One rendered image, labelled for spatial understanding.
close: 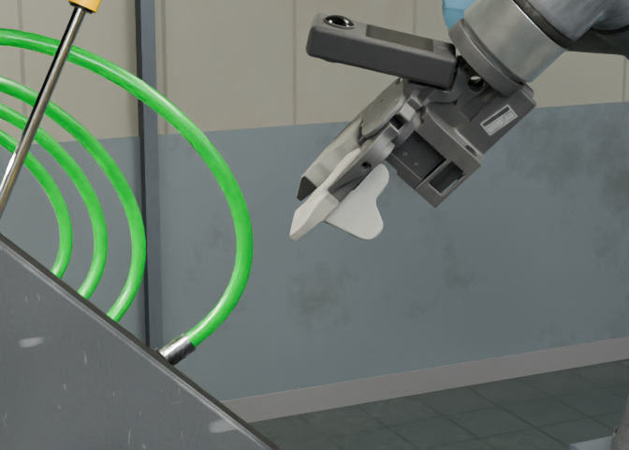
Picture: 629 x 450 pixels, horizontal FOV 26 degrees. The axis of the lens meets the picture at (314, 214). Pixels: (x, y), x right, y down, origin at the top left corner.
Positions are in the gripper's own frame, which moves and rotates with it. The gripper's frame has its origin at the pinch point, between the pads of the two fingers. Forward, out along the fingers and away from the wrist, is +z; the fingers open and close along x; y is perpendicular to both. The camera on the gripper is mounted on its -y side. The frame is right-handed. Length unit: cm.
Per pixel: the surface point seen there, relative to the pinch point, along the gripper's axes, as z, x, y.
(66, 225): 31.2, 30.2, -8.5
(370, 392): 136, 266, 128
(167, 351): 16.7, -2.9, 0.6
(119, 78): 2.4, 1.4, -17.3
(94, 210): 24.8, 24.5, -8.3
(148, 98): 2.2, 1.5, -14.5
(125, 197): 18.6, 18.8, -7.7
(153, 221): 127, 243, 36
